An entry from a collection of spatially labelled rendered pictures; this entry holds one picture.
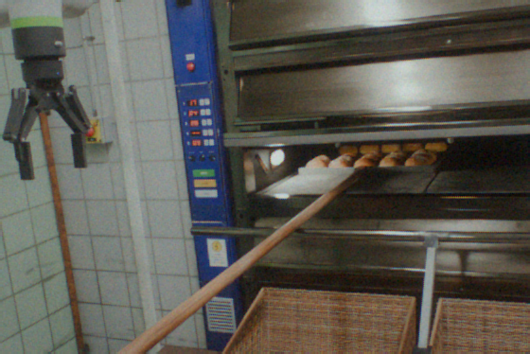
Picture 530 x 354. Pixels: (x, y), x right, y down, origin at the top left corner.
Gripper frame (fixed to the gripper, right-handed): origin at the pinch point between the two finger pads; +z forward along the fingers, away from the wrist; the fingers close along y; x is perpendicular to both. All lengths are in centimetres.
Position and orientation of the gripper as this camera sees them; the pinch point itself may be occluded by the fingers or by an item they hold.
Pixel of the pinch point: (55, 168)
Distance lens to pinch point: 121.3
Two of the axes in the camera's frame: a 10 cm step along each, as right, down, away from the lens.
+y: -4.5, 1.8, -8.7
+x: 8.9, 0.1, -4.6
